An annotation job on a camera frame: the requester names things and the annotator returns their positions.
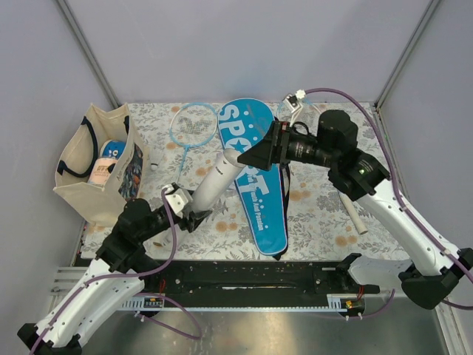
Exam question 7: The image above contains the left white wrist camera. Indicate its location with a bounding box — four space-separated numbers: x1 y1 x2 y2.
163 183 193 218

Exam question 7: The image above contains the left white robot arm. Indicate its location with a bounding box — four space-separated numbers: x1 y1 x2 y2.
18 198 211 354

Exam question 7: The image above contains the blue racket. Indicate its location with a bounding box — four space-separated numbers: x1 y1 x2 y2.
152 103 217 197
276 98 368 235

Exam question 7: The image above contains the blue can in bag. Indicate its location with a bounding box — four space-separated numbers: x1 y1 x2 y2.
101 140 126 160

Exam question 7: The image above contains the blue racket right side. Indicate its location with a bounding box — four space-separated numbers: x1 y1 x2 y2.
276 98 368 235

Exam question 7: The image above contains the white slotted cable duct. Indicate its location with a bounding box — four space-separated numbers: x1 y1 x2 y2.
118 294 365 313

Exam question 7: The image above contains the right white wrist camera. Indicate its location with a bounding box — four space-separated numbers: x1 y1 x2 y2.
282 89 306 126

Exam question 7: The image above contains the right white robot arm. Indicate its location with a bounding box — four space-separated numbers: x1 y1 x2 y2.
238 110 472 310

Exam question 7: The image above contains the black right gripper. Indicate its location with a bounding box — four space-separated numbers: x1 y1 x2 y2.
236 120 337 171

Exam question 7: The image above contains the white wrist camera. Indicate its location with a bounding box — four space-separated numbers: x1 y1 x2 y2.
163 183 193 218
282 89 306 126

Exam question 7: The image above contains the white shuttlecock near box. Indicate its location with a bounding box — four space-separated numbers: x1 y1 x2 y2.
149 155 165 172

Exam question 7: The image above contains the blue racket left side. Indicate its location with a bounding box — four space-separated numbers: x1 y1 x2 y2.
152 103 217 197

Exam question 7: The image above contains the white shuttlecock tube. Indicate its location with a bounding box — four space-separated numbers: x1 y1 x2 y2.
159 148 245 250

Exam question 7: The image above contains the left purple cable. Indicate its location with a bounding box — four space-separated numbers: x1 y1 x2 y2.
27 186 204 355

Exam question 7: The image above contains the blue badminton racket cover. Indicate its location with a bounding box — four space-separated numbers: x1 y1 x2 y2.
218 98 290 260

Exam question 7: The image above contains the cream canvas tote bag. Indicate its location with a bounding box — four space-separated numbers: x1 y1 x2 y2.
53 104 149 227

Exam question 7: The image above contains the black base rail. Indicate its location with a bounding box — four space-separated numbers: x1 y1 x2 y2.
141 260 380 303

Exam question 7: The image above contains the floral tablecloth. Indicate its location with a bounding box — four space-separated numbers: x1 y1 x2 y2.
129 103 407 260

